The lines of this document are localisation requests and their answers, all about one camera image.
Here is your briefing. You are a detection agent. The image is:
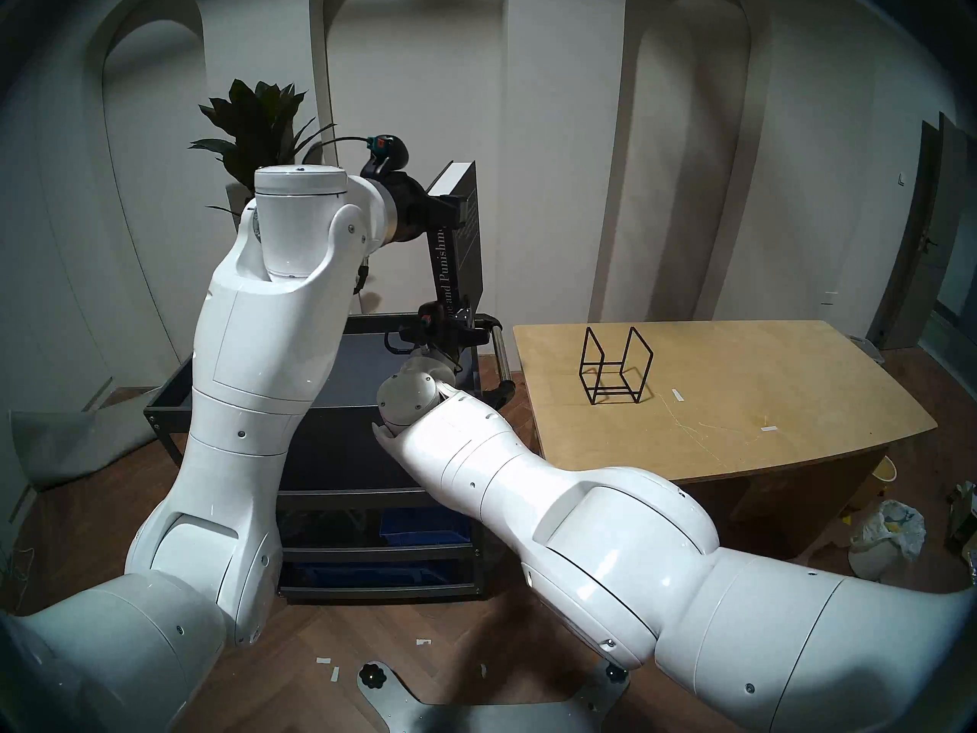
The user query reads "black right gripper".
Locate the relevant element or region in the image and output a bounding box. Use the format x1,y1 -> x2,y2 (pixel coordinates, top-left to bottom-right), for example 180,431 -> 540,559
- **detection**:
421,302 -> 498,367

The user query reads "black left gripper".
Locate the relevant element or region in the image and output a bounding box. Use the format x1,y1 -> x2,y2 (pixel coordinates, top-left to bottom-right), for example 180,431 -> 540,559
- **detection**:
389,173 -> 467,245

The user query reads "black and red thick book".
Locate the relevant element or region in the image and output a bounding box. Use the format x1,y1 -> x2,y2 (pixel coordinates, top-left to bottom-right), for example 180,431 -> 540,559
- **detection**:
424,159 -> 487,312

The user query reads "black three-shelf utility cart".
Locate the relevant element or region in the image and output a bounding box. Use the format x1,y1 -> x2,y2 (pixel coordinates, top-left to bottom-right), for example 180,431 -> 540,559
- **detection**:
143,312 -> 514,602

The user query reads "blue plastic bin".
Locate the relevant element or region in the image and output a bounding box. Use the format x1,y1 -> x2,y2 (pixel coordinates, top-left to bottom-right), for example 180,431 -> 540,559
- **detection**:
379,508 -> 474,547

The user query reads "dark green leafy plant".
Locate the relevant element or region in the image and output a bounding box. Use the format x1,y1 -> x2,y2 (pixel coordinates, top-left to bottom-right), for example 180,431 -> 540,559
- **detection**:
189,79 -> 337,221

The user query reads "long blue plastic tray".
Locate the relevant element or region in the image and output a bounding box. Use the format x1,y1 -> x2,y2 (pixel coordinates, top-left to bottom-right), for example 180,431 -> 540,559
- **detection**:
286,562 -> 478,587

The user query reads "light wooden table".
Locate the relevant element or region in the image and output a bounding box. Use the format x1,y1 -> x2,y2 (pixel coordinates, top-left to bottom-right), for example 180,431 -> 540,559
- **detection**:
513,319 -> 940,568

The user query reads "grey floor mat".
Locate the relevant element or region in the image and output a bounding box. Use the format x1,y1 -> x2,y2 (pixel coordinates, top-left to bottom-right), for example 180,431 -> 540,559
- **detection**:
8,388 -> 165,489

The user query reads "dark grey door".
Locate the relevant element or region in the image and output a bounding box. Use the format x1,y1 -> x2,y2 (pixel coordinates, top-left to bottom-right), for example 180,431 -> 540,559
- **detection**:
870,113 -> 977,350

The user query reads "white bin with bag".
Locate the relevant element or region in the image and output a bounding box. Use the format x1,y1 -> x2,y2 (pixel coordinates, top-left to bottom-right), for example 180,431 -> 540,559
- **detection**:
847,499 -> 927,582

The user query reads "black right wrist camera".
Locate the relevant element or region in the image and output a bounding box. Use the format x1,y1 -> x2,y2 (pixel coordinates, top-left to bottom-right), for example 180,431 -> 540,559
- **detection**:
384,315 -> 434,356

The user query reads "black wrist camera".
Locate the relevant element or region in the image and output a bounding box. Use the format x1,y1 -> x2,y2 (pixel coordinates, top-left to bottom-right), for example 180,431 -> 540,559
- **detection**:
359,134 -> 411,179
384,315 -> 434,356

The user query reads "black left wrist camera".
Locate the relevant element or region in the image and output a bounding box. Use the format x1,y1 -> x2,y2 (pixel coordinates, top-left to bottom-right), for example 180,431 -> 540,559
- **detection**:
359,134 -> 411,179

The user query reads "black wire book stand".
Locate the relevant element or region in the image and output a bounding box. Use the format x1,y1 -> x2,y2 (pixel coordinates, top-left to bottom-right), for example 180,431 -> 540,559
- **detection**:
578,325 -> 655,405

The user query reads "grey metal base plate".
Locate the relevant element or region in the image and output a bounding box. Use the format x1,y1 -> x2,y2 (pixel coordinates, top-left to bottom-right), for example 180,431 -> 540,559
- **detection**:
359,659 -> 634,733

